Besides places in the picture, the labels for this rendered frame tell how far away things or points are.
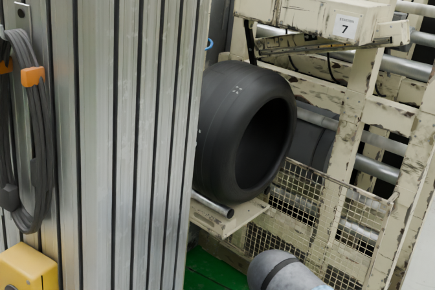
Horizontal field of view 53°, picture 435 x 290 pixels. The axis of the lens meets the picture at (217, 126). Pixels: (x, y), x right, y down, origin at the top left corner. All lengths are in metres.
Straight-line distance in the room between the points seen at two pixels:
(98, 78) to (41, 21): 0.11
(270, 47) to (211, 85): 0.50
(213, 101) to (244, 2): 0.55
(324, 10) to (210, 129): 0.64
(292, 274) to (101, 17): 0.62
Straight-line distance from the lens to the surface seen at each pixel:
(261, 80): 1.69
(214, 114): 1.60
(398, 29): 1.83
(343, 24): 1.75
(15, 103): 0.68
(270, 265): 0.93
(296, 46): 2.00
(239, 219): 2.01
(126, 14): 0.56
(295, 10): 1.84
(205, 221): 1.94
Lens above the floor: 1.95
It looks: 23 degrees down
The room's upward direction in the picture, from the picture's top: 7 degrees clockwise
